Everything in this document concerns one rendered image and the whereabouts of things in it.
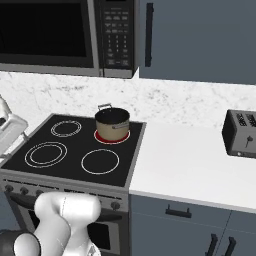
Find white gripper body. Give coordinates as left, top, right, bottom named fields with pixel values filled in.
left=0, top=112, right=30, bottom=157

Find black glass-top stove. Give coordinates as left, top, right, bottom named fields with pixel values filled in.
left=0, top=113, right=148, bottom=256

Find black microwave door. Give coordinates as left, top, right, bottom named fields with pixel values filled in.
left=0, top=0, right=102, bottom=77

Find oven door with window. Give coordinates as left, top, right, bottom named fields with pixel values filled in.
left=6, top=193, right=124, bottom=256

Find stainless steel microwave oven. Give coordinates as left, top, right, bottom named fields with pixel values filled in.
left=0, top=0, right=141, bottom=80

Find slate blue drawer front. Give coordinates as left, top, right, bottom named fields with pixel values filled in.
left=129, top=194, right=232, bottom=229

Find slate blue base cupboard door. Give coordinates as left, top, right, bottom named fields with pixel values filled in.
left=129, top=211, right=228, bottom=256
left=222, top=209, right=256, bottom=256

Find black toaster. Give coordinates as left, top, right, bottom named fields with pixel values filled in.
left=221, top=108, right=256, bottom=161

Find tan pot with steel handles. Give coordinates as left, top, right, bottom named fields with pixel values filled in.
left=94, top=102, right=132, bottom=143

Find black wall cupboard handle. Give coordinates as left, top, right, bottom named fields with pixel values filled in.
left=144, top=2, right=155, bottom=68

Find black drawer handle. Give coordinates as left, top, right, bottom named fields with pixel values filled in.
left=165, top=204, right=193, bottom=219

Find slate blue wall cupboard door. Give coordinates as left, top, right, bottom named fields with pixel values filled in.
left=138, top=0, right=256, bottom=86

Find black base cupboard handle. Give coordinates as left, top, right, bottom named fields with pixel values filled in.
left=206, top=233, right=219, bottom=256
left=224, top=236, right=237, bottom=256

